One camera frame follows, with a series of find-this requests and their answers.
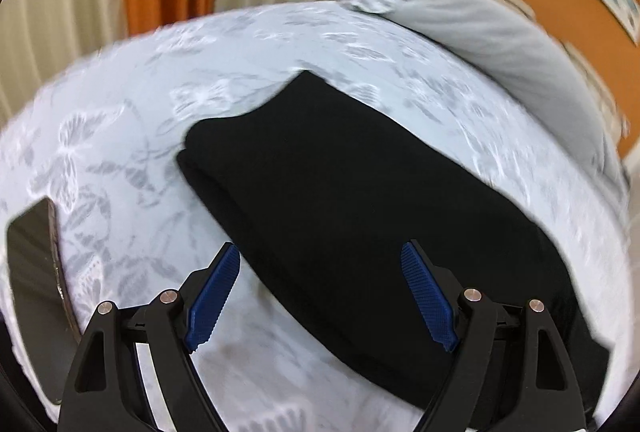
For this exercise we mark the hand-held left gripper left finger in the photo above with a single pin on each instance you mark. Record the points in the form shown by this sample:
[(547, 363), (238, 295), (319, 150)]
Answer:
[(212, 299)]

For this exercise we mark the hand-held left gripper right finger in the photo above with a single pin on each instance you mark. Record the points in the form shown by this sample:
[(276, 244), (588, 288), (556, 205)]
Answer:
[(427, 297)]

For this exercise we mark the black pants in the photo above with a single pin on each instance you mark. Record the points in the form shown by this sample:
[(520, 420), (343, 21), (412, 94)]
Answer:
[(350, 192)]

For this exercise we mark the butterfly print bed sheet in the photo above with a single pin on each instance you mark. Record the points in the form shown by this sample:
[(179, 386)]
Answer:
[(150, 137)]

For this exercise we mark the grey duvet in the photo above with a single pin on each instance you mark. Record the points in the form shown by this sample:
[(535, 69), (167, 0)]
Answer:
[(500, 37)]

